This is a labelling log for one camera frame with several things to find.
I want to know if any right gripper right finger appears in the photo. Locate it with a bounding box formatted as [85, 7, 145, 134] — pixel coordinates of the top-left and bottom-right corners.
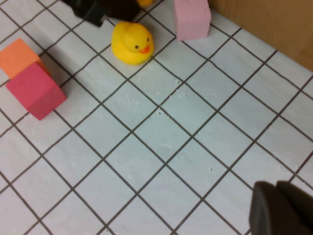
[276, 180, 313, 235]

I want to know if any magenta foam cube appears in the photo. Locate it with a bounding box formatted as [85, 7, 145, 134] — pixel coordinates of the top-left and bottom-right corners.
[5, 62, 67, 120]

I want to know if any taped cardboard box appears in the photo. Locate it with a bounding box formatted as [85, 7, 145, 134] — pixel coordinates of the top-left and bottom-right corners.
[207, 0, 313, 73]

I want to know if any light pink foam cube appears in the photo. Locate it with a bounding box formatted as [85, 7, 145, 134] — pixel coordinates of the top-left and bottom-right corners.
[173, 0, 212, 42]

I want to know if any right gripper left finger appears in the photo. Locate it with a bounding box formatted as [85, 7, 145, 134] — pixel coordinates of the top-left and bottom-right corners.
[248, 180, 289, 235]

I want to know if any orange foam cube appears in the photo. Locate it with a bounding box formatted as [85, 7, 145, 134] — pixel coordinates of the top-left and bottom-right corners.
[0, 38, 51, 80]

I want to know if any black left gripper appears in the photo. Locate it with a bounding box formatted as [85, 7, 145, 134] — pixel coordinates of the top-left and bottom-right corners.
[61, 0, 143, 27]

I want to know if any yellow rubber duck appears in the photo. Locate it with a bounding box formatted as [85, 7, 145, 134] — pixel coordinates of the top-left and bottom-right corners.
[111, 21, 155, 66]

